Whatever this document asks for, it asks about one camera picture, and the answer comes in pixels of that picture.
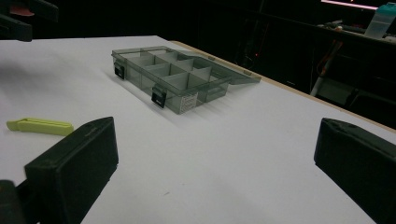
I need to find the orange cable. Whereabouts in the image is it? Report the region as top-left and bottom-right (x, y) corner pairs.
(317, 39), (344, 77)

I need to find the dark shelf rack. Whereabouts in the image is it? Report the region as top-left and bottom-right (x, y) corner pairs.
(258, 0), (396, 130)

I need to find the clear container with teal lid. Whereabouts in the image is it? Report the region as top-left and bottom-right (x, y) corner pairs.
(363, 1), (396, 40)

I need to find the clear grey compartment organizer box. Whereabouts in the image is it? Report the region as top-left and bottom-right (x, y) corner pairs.
(111, 45), (262, 115)

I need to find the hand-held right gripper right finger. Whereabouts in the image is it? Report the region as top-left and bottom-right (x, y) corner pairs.
(313, 117), (396, 224)

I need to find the lime green plastic clip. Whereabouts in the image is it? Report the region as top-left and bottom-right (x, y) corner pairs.
(6, 117), (75, 137)

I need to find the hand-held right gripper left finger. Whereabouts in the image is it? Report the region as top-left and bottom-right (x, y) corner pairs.
(24, 116), (120, 224)

